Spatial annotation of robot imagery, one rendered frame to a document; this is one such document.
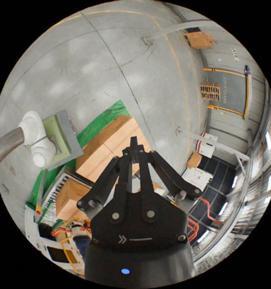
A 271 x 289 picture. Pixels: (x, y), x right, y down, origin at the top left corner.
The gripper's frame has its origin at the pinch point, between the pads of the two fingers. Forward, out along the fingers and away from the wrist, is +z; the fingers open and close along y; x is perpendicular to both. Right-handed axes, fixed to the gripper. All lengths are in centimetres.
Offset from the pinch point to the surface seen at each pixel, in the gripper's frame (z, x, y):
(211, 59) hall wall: 469, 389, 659
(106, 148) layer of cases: 89, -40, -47
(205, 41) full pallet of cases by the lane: 289, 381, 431
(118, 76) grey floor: 160, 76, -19
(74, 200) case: 20, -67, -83
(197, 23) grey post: 76, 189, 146
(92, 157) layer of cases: 75, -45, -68
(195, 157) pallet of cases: 457, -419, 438
